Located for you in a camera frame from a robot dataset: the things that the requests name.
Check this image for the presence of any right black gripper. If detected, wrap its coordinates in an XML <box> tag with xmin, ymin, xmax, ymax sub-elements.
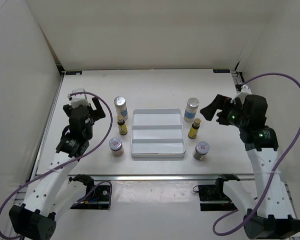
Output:
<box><xmin>200</xmin><ymin>94</ymin><xmax>248</xmax><ymax>129</ymax></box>

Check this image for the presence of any tall blue-label shaker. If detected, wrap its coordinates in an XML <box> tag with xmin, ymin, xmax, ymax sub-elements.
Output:
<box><xmin>184</xmin><ymin>97</ymin><xmax>199</xmax><ymax>123</ymax></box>
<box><xmin>114</xmin><ymin>96</ymin><xmax>128</xmax><ymax>121</ymax></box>

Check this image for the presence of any small yellow-label bottle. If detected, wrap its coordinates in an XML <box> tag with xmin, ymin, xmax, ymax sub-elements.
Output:
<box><xmin>188</xmin><ymin>118</ymin><xmax>201</xmax><ymax>139</ymax></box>
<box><xmin>117</xmin><ymin>115</ymin><xmax>128</xmax><ymax>136</ymax></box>

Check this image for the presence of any white-lid spice jar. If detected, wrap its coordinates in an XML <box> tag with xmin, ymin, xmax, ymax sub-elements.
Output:
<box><xmin>109</xmin><ymin>137</ymin><xmax>124</xmax><ymax>157</ymax></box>
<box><xmin>193</xmin><ymin>141</ymin><xmax>210</xmax><ymax>161</ymax></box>

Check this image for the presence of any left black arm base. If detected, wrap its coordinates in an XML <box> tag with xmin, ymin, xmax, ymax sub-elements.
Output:
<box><xmin>68</xmin><ymin>174</ymin><xmax>113</xmax><ymax>210</ymax></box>

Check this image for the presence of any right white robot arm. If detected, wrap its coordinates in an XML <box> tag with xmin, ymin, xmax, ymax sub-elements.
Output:
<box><xmin>200</xmin><ymin>94</ymin><xmax>300</xmax><ymax>240</ymax></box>

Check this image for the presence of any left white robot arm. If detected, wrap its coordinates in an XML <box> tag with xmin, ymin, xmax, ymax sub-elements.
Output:
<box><xmin>9</xmin><ymin>91</ymin><xmax>105</xmax><ymax>240</ymax></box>

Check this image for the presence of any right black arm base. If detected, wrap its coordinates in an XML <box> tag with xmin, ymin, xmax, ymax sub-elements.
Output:
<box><xmin>192</xmin><ymin>174</ymin><xmax>240</xmax><ymax>212</ymax></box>

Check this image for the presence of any white three-compartment tray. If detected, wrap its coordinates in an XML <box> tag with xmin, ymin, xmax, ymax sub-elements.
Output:
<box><xmin>131</xmin><ymin>108</ymin><xmax>186</xmax><ymax>160</ymax></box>

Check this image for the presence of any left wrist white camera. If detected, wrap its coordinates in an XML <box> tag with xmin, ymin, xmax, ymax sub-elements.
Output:
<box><xmin>67</xmin><ymin>88</ymin><xmax>90</xmax><ymax>109</ymax></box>

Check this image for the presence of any wrist white camera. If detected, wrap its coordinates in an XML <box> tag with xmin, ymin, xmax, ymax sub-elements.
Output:
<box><xmin>67</xmin><ymin>88</ymin><xmax>90</xmax><ymax>109</ymax></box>
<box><xmin>231</xmin><ymin>84</ymin><xmax>252</xmax><ymax>104</ymax></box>

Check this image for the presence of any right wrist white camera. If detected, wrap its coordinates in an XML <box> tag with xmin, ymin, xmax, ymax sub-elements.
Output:
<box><xmin>231</xmin><ymin>84</ymin><xmax>252</xmax><ymax>104</ymax></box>

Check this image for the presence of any aluminium front rail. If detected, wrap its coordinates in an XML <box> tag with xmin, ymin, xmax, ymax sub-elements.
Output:
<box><xmin>67</xmin><ymin>174</ymin><xmax>255</xmax><ymax>182</ymax></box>

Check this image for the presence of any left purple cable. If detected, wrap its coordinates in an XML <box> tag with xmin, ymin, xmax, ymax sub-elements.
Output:
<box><xmin>0</xmin><ymin>91</ymin><xmax>114</xmax><ymax>238</ymax></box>

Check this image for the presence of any purple cable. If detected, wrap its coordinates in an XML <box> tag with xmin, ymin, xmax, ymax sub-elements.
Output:
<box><xmin>0</xmin><ymin>91</ymin><xmax>114</xmax><ymax>238</ymax></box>
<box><xmin>212</xmin><ymin>72</ymin><xmax>300</xmax><ymax>237</ymax></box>

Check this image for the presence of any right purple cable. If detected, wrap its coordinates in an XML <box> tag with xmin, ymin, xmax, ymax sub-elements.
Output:
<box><xmin>212</xmin><ymin>72</ymin><xmax>300</xmax><ymax>237</ymax></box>

